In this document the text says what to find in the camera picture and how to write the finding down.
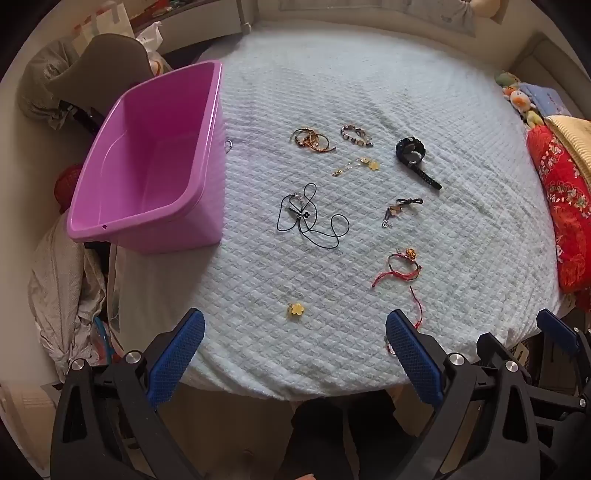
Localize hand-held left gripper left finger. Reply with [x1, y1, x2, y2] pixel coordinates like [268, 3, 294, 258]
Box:
[50, 308, 206, 480]

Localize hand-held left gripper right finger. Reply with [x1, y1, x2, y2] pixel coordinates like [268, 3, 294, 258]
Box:
[385, 308, 544, 480]

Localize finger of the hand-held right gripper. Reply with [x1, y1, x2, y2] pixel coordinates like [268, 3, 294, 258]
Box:
[476, 331, 514, 368]
[537, 308, 591, 398]

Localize red string bracelet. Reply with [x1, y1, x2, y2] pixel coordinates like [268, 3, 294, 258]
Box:
[371, 248, 424, 356]

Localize brown leather cord bracelet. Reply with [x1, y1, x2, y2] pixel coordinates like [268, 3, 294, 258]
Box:
[381, 197, 424, 229]

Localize black cord necklace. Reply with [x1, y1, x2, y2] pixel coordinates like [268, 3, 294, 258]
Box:
[276, 183, 351, 249]

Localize pink plastic bin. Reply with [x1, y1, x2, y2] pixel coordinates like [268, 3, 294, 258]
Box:
[67, 60, 226, 254]

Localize gold flower chain bracelet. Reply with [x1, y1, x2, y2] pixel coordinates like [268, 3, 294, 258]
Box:
[332, 157, 380, 178]

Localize black wristwatch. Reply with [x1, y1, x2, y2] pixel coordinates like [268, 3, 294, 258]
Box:
[395, 137, 443, 190]

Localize beaded bracelet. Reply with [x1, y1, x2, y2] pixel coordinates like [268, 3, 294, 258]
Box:
[340, 123, 373, 148]

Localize brown braided bracelets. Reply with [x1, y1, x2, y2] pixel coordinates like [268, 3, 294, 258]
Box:
[292, 128, 338, 152]

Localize teal plastic item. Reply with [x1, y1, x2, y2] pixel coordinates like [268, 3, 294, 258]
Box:
[93, 318, 113, 366]

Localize person's dark trousers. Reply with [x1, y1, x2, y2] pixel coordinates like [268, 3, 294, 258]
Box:
[276, 390, 419, 480]

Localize red floral quilt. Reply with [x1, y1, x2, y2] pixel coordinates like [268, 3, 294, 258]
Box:
[527, 125, 591, 293]

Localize grey cloth pile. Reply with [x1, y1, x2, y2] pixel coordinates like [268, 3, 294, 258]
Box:
[28, 214, 110, 385]

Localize yellow blanket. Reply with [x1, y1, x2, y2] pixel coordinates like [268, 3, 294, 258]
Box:
[544, 115, 591, 182]

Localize blue pillow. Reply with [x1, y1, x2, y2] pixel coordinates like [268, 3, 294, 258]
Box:
[519, 82, 574, 119]

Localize white duck plush toy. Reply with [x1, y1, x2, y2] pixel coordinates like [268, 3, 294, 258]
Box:
[503, 87, 539, 114]

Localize beige padded headboard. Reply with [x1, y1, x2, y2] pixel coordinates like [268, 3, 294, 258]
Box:
[510, 31, 591, 117]

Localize light blue quilted blanket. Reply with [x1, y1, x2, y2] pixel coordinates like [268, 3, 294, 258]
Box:
[108, 33, 566, 401]

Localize grey chair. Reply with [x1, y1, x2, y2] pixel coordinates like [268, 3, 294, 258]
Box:
[48, 33, 156, 136]

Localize grey striped cloth bag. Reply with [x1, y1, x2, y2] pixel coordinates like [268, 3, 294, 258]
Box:
[17, 39, 86, 126]

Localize white plastic bag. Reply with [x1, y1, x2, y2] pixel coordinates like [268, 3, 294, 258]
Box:
[136, 21, 174, 77]

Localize beige plush toy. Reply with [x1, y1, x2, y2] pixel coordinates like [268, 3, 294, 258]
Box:
[470, 0, 502, 20]

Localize white paper bag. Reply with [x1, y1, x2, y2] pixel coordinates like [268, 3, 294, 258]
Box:
[71, 0, 135, 54]

